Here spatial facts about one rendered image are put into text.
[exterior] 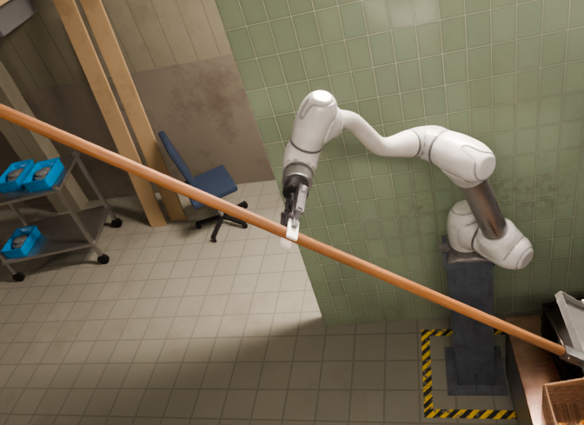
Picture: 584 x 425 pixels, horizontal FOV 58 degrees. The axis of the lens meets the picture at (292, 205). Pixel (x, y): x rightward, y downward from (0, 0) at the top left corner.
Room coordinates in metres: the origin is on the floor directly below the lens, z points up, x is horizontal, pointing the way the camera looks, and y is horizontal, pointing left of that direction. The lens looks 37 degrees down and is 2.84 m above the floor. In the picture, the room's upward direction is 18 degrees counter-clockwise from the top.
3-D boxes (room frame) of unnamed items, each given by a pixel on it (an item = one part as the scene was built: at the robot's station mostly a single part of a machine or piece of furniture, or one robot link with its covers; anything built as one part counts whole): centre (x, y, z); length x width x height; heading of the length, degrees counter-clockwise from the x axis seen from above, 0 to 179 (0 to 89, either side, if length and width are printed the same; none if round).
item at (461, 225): (1.66, -0.72, 1.17); 0.18 x 0.16 x 0.22; 23
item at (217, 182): (3.79, 0.64, 0.46); 0.54 x 0.51 x 0.92; 82
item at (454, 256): (1.68, -0.69, 1.03); 0.22 x 0.18 x 0.06; 70
